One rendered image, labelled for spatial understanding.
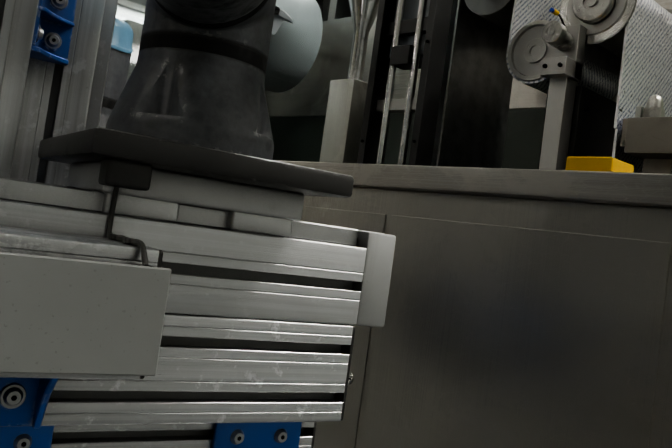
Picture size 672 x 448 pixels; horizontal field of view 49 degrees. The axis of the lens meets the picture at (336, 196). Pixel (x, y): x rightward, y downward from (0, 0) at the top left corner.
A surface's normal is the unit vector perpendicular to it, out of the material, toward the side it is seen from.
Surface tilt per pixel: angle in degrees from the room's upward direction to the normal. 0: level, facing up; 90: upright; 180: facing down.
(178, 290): 90
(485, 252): 90
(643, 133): 90
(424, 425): 90
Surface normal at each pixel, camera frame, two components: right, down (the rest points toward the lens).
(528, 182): -0.71, -0.14
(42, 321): 0.52, 0.03
